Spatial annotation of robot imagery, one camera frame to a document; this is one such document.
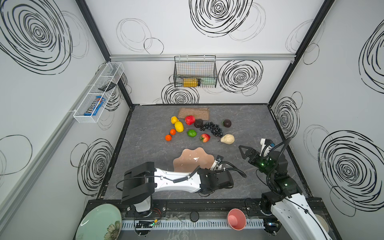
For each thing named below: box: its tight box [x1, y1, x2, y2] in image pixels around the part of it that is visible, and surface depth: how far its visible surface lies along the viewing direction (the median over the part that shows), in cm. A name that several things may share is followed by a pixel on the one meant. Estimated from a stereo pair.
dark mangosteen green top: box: [222, 119, 232, 128], surface depth 107 cm
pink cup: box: [227, 208, 247, 231], surface depth 71 cm
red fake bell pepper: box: [185, 115, 196, 126], surface depth 107 cm
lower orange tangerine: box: [165, 134, 173, 142], surface depth 101 cm
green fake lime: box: [187, 129, 198, 138], surface depth 101 cm
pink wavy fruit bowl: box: [173, 147, 215, 173], surface depth 90 cm
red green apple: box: [200, 133, 211, 143], surface depth 98 cm
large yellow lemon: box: [174, 121, 184, 133], surface depth 104 cm
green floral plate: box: [75, 203, 122, 240], surface depth 69 cm
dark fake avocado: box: [194, 118, 203, 129], surface depth 107 cm
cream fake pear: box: [220, 134, 235, 145], surface depth 98 cm
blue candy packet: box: [83, 96, 106, 116], surface depth 72 cm
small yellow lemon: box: [170, 116, 179, 124], surface depth 110 cm
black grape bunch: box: [200, 121, 224, 138], surface depth 104 cm
